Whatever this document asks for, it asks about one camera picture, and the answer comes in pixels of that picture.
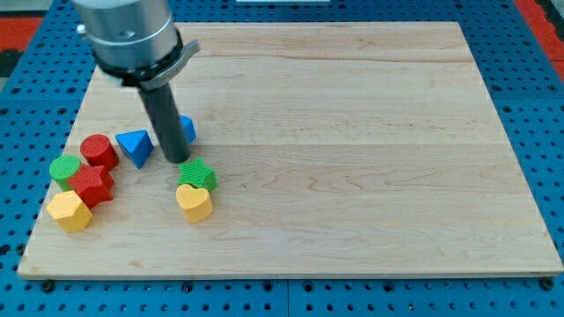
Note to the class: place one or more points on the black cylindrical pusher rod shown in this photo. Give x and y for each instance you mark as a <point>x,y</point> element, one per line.
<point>160,106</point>

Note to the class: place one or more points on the blue triangle block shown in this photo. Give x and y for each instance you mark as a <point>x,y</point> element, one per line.
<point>136,145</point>

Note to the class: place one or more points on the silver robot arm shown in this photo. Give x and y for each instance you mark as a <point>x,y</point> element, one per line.
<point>137,43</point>

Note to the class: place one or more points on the blue cube block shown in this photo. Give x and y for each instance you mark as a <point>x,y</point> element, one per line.
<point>189,128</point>

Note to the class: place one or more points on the red cylinder block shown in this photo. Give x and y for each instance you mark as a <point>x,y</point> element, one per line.
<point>98,151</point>

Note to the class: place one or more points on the green star block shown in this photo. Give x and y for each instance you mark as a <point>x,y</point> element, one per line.
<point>197,174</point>

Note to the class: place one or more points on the red star block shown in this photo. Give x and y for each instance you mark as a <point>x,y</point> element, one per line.
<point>93,184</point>

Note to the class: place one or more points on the yellow heart block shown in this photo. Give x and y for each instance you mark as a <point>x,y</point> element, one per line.
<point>196,203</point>

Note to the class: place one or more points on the green cylinder block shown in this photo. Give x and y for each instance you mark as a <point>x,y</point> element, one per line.
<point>62,168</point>

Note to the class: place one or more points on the yellow hexagon block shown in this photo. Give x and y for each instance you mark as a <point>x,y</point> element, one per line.
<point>69,211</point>

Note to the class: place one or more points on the wooden board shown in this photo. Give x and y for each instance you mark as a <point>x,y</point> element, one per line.
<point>342,150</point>

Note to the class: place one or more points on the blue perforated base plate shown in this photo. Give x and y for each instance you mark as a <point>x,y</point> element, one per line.
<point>519,49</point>

